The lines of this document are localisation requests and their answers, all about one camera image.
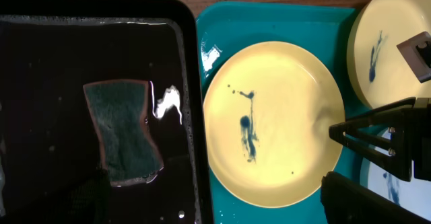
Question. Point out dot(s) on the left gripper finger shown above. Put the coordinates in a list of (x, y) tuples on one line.
[(345, 201)]

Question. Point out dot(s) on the yellow plate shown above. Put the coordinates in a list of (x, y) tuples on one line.
[(267, 115), (377, 70)]

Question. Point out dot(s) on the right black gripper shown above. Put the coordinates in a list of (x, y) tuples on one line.
[(406, 154)]

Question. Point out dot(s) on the light blue plate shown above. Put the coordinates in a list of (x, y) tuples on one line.
[(413, 196)]

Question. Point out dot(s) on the black water tray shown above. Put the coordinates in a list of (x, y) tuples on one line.
[(50, 154)]

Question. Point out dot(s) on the green and pink sponge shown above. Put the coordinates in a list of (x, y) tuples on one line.
[(118, 109)]

